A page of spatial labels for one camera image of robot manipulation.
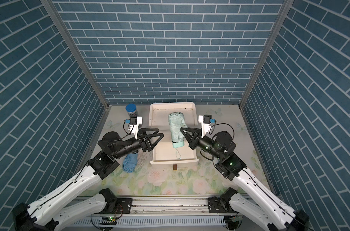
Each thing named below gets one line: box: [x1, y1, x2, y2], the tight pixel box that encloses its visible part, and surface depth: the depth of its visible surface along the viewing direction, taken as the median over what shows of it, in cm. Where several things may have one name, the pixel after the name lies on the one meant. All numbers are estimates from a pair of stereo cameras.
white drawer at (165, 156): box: [149, 141, 200, 171], surface depth 77 cm
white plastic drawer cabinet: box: [149, 102, 199, 131], surface depth 86 cm
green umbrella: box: [168, 111, 188, 160], surface depth 63 cm
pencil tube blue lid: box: [125, 102, 139, 117], surface depth 95 cm
